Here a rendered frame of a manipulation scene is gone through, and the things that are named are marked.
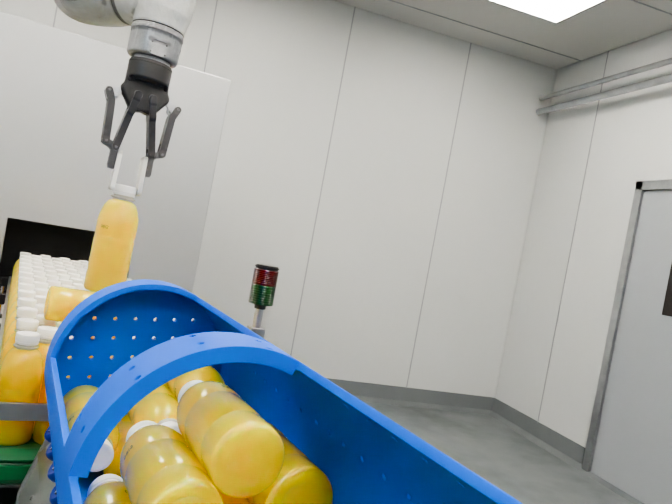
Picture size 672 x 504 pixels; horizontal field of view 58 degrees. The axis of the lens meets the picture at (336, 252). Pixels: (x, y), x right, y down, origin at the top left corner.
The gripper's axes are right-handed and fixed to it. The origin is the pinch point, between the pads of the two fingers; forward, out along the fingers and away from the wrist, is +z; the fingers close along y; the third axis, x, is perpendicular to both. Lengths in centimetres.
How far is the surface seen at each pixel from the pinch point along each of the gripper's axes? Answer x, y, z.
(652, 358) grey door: 143, 382, 31
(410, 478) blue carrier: -72, 17, 24
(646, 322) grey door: 153, 384, 8
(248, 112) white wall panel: 377, 142, -96
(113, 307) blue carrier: -13.5, -0.1, 21.8
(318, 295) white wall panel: 360, 233, 44
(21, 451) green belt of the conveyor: 0, -8, 50
